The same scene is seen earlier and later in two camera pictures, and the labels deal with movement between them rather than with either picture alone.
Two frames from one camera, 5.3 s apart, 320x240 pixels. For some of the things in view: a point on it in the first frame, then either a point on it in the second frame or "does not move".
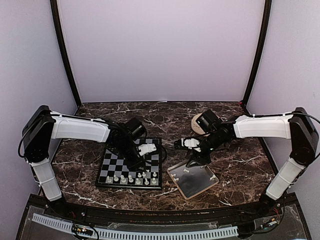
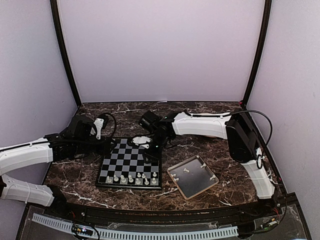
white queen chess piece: [130, 179] does not move
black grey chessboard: [114, 172] does not move
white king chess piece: [123, 179] does not move
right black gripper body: [215, 142] -> [157, 153]
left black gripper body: [125, 149] -> [83, 146]
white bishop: [116, 179] does not move
